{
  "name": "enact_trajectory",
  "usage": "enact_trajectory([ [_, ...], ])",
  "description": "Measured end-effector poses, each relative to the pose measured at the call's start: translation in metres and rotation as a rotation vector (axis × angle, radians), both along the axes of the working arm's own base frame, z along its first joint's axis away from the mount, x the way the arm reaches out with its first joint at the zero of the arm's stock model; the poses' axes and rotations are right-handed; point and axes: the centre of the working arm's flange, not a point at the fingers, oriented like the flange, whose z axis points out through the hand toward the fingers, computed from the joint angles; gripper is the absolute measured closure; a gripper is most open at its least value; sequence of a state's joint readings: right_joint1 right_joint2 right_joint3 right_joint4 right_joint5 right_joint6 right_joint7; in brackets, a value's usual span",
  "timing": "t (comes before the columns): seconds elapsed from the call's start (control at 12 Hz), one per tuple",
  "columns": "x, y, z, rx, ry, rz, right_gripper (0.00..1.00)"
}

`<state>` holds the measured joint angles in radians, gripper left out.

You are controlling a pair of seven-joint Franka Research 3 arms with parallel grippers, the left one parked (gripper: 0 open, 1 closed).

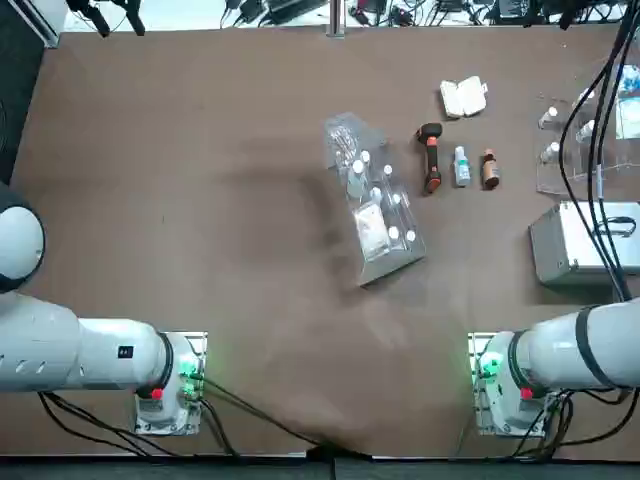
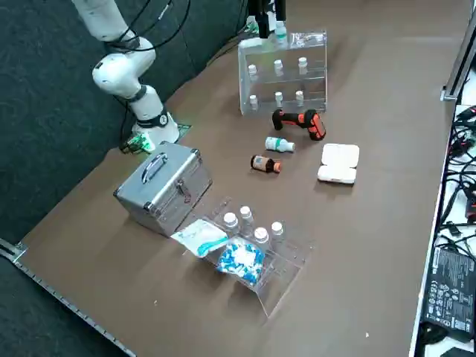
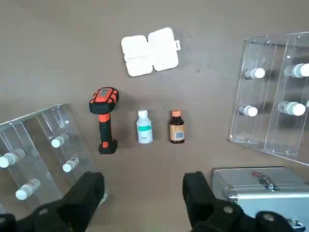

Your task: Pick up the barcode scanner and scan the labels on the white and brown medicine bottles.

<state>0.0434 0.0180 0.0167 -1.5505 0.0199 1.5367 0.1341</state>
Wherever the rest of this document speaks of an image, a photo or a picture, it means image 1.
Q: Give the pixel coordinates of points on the brown medicine bottle tan label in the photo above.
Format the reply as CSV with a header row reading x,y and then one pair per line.
x,y
490,172

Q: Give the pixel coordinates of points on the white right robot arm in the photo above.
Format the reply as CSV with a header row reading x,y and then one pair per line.
x,y
560,355

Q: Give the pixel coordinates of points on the small white cap bottle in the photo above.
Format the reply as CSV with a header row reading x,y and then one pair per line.
x,y
411,236
365,156
376,193
394,232
396,199
388,170

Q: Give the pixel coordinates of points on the large dark power adapter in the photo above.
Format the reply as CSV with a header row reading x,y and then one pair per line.
x,y
295,4

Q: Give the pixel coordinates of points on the white plastic pill case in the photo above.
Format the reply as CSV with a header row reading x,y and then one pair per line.
x,y
462,97

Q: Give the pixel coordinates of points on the large clear bottle white cap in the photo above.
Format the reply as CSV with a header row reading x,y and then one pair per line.
x,y
357,175

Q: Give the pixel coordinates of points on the silver metal case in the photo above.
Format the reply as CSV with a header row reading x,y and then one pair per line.
x,y
560,245

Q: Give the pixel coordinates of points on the small white vial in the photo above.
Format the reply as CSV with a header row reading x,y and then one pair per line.
x,y
585,131
585,97
550,151
550,117

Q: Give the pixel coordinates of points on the black power strip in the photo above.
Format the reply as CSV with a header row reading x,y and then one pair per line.
x,y
510,6

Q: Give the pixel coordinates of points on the small dark power adapter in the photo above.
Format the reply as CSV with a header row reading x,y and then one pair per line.
x,y
250,10

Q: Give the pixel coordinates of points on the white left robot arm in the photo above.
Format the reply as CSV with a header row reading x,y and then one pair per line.
x,y
100,360

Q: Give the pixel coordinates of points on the orange black barcode scanner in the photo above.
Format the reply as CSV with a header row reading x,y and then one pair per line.
x,y
431,160

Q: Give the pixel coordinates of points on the clear acrylic display shelf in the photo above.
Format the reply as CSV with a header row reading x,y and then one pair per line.
x,y
390,270

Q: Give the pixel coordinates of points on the bag of cotton swabs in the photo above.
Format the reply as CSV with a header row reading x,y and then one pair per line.
x,y
341,142

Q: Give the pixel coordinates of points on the aluminium post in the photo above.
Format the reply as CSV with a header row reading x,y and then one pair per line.
x,y
336,17

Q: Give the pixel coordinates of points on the clear acrylic compartment tray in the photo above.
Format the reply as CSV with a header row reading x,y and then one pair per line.
x,y
550,182

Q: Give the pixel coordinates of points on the white flat packet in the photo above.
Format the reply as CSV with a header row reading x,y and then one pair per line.
x,y
370,230

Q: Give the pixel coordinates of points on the aluminium frame profile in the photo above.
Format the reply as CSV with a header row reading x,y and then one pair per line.
x,y
47,27

